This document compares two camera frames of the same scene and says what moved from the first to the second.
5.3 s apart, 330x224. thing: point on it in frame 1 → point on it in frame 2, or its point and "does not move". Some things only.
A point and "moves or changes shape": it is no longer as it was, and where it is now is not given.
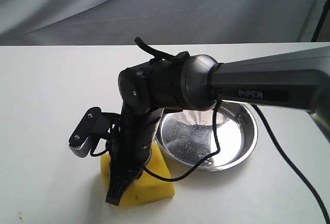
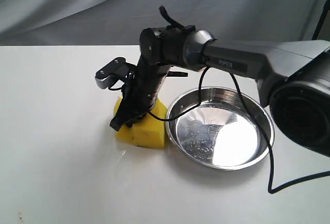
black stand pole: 326,9 does not move
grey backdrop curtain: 160,10 does not move
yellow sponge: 147,188 moves or changes shape
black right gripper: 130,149 → 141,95
